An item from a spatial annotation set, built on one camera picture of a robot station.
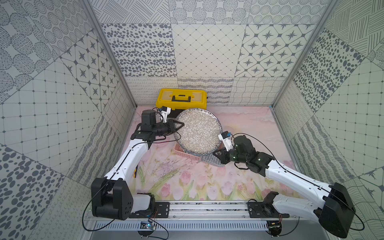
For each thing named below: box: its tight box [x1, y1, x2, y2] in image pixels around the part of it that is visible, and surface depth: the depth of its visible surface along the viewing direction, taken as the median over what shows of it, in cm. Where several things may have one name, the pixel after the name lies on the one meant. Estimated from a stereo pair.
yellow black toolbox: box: [155, 88, 208, 118], surface depth 103 cm
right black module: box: [266, 220, 282, 237], surface depth 73 cm
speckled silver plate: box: [173, 108, 223, 157], surface depth 80 cm
